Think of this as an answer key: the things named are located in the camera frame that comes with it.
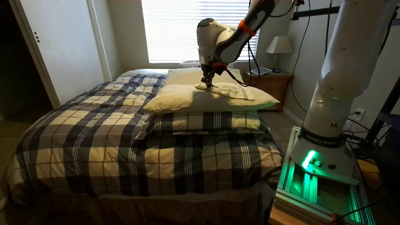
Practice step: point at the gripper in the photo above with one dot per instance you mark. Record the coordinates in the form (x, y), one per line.
(206, 69)

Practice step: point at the white tea towel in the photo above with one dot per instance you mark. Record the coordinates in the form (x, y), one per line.
(228, 90)

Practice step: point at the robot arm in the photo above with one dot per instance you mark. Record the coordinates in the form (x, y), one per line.
(347, 68)

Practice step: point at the cream pillow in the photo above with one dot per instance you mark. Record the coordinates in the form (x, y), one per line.
(200, 100)

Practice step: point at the white pillow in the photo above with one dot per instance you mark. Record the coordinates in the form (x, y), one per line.
(187, 76)

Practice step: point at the plaid pillow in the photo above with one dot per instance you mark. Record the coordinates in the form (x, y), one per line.
(203, 122)

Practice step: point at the patterned box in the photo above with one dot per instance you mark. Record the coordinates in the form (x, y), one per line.
(261, 71)

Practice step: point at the window with blinds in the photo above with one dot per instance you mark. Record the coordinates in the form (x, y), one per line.
(175, 31)

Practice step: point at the wooden nightstand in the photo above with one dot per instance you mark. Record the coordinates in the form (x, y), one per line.
(275, 86)

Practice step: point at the table lamp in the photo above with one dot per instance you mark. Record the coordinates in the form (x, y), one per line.
(278, 47)

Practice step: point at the bed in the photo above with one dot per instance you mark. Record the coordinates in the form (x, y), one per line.
(125, 150)

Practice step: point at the plaid comforter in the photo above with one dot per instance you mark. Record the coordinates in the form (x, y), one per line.
(100, 134)

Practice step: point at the white door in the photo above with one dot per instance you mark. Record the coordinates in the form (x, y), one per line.
(62, 47)

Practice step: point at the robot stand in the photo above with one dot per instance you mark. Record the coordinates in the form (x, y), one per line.
(315, 197)

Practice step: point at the wall socket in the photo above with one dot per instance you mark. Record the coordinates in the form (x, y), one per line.
(359, 114)

